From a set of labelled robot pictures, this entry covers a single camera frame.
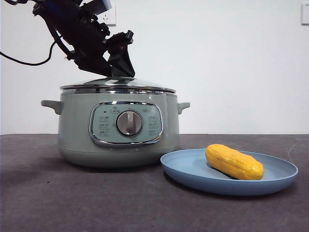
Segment yellow corn cob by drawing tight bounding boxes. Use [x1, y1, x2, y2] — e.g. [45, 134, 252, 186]
[205, 144, 265, 181]

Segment glass lid with green knob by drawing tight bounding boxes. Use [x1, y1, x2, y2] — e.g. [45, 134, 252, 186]
[59, 76, 177, 94]

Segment white wall socket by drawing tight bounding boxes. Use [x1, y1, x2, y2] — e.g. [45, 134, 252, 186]
[101, 4, 117, 27]

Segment black cable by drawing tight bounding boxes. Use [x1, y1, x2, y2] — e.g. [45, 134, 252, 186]
[0, 40, 60, 66]

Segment pale green electric steamer pot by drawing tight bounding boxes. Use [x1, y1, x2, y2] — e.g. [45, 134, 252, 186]
[40, 91, 191, 169]

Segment blue round plate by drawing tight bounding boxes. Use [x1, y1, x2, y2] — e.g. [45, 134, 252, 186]
[160, 148, 299, 197]

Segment white wall switch plate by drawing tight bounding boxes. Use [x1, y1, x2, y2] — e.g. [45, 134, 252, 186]
[300, 3, 309, 26]

